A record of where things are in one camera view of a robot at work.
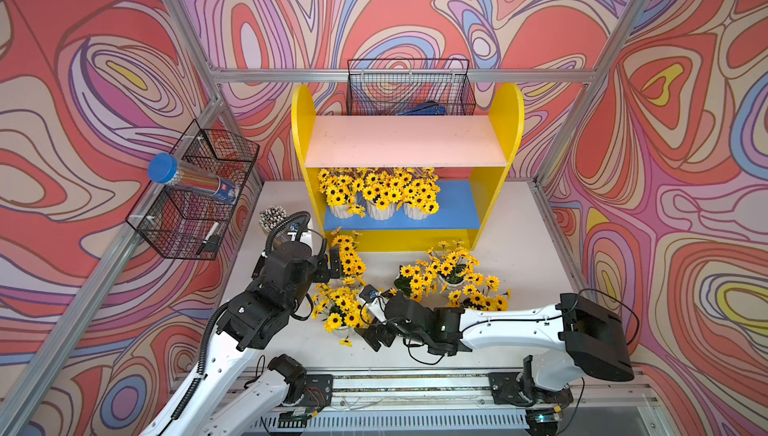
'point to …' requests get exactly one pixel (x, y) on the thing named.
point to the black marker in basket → (207, 237)
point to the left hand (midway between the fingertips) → (324, 247)
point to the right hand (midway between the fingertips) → (370, 321)
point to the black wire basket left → (180, 222)
